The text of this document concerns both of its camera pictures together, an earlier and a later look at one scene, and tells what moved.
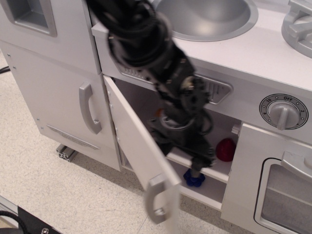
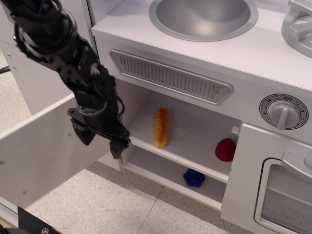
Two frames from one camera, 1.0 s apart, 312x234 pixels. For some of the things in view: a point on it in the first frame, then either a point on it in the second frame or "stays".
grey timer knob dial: [283, 111] stays
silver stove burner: [297, 26] stays
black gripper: [184, 126] → [104, 120]
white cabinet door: [141, 157] → [43, 154]
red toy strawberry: [225, 149] stays
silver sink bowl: [205, 20] stays
